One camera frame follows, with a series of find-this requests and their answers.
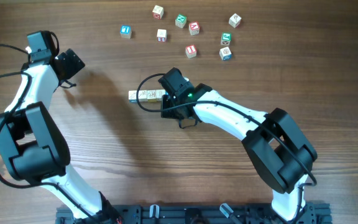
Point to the red letter I block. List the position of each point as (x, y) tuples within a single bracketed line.
[(191, 51)]

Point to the yellow letter wooden block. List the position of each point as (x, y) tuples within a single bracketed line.
[(151, 96)]

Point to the green side plain block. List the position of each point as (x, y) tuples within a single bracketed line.
[(159, 94)]

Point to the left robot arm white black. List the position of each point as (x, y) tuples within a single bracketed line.
[(33, 151)]

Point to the blue picture wooden block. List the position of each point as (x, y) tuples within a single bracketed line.
[(225, 53)]

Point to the red side paired block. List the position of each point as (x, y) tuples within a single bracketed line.
[(161, 35)]

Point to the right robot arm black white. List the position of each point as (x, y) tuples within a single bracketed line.
[(277, 148)]

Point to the red trimmed far block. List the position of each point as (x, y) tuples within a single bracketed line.
[(157, 12)]

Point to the green letter Z block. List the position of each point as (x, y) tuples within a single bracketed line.
[(180, 21)]

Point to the blue letter T block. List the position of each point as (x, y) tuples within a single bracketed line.
[(125, 32)]

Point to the red picture wooden block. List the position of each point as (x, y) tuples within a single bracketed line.
[(235, 20)]

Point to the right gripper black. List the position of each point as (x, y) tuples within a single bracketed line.
[(167, 114)]

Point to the plain cream wooden block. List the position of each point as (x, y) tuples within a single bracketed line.
[(142, 96)]

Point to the blue side paired block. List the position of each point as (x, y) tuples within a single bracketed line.
[(132, 96)]

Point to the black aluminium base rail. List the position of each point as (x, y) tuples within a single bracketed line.
[(251, 213)]

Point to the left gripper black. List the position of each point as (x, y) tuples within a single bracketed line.
[(73, 61)]

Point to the green letter J block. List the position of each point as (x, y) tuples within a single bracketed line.
[(226, 38)]

